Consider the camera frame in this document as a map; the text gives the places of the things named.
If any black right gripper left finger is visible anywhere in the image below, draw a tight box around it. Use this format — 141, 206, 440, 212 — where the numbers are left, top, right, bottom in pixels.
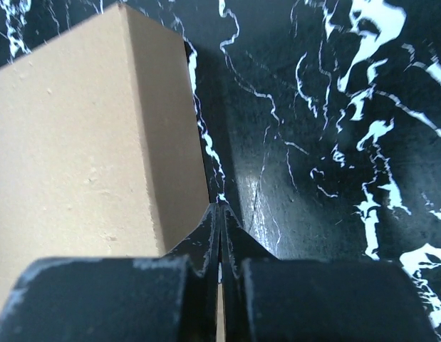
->
0, 204, 219, 341

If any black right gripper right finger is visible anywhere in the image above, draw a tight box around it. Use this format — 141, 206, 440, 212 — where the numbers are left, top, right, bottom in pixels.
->
219, 205, 437, 341

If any brown cardboard box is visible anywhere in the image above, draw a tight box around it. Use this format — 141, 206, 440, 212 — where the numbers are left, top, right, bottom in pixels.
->
0, 4, 227, 342

